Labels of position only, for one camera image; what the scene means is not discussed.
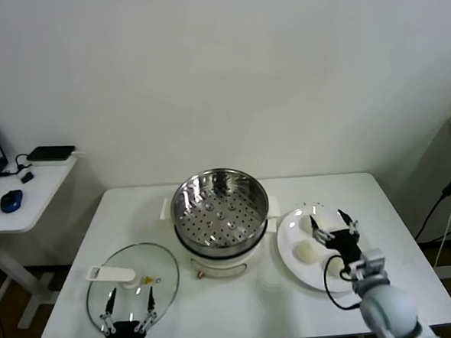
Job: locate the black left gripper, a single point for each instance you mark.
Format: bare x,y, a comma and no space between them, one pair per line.
124,334

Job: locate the white steamed baozi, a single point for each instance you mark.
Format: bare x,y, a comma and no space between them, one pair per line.
307,252
330,222
333,267

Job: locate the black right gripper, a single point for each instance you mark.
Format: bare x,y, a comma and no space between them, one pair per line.
345,246

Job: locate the blue computer mouse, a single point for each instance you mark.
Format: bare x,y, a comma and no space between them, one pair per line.
11,200

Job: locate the flat black box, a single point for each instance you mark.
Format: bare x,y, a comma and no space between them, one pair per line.
50,152

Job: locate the flat white box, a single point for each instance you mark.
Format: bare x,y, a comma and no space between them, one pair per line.
51,163

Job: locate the white side desk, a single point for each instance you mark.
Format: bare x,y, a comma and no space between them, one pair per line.
39,195

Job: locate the white electric cooker base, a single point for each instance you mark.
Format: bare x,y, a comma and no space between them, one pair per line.
216,267

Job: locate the small black adapter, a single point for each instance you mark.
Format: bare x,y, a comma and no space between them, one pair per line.
27,177

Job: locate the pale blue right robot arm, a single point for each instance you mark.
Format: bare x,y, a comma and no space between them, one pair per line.
387,308

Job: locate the stainless steel steamer pot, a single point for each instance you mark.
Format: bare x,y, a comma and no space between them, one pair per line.
222,249

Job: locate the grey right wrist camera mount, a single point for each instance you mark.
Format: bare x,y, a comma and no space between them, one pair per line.
373,263

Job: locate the white round plate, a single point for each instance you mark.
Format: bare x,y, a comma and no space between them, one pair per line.
291,249

